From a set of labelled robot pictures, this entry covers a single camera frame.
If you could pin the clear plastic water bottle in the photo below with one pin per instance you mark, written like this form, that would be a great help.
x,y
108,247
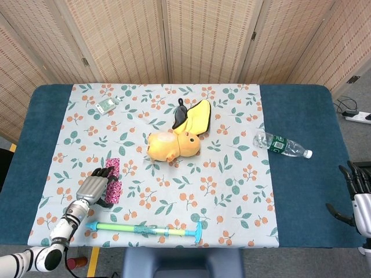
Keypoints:
x,y
278,144

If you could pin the small green white box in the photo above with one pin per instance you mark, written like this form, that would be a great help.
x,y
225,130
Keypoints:
x,y
105,106

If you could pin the blue padded chair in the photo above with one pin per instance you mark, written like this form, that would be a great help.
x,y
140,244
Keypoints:
x,y
182,263

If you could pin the white power strip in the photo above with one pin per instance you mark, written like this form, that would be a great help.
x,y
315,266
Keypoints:
x,y
358,117

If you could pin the floral print tablecloth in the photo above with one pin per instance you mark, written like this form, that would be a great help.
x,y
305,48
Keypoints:
x,y
174,185

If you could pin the bamboo folding screen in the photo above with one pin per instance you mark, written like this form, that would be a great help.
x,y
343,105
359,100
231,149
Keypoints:
x,y
130,43

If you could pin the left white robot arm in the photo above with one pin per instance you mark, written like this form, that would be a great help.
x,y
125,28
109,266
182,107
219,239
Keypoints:
x,y
65,227

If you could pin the yellow plush duck toy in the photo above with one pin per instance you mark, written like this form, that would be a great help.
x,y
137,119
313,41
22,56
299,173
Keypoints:
x,y
165,146

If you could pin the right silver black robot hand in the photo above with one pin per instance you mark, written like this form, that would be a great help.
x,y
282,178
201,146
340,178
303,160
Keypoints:
x,y
363,212

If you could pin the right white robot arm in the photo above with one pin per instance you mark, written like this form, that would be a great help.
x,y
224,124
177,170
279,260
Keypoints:
x,y
366,246

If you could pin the dark blue table cover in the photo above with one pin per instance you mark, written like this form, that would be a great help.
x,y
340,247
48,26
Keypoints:
x,y
304,116

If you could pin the green blue toy water pump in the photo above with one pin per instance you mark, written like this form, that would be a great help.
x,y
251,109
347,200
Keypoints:
x,y
121,227

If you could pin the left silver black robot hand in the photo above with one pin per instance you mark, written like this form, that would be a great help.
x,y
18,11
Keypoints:
x,y
91,189

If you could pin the pink glitter pouch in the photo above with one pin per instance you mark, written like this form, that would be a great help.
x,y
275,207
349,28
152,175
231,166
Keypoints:
x,y
113,193

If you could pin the yellow black plush pouch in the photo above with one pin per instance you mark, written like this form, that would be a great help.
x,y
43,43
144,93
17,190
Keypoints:
x,y
198,118

